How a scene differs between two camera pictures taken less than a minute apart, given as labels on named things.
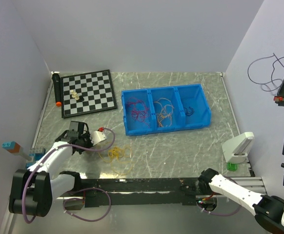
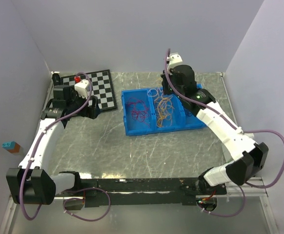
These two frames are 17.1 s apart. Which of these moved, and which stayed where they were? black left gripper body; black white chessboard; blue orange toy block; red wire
Moved: black left gripper body
Stayed: red wire; black white chessboard; blue orange toy block
